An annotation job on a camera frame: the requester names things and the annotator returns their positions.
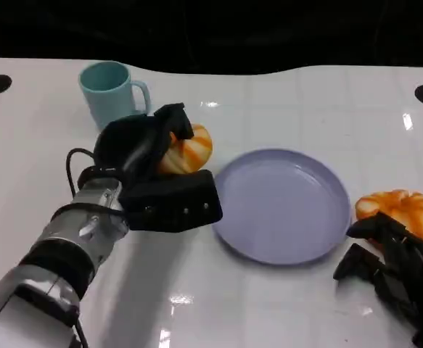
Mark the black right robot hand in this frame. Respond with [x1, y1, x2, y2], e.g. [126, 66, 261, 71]
[332, 212, 423, 348]

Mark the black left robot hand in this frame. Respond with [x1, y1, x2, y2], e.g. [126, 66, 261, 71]
[93, 102, 194, 184]

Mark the orange and white bread roll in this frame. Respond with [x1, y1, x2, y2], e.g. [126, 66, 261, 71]
[157, 123, 213, 175]
[354, 188, 423, 245]

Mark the pale green mug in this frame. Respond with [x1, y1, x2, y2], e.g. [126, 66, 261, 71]
[78, 60, 152, 133]

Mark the lilac plate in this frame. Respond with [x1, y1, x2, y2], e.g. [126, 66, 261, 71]
[210, 148, 353, 267]

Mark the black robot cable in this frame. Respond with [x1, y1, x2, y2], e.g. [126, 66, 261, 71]
[65, 147, 126, 218]
[70, 310, 89, 348]

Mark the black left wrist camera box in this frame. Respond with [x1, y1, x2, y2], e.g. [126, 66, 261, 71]
[118, 169, 223, 233]

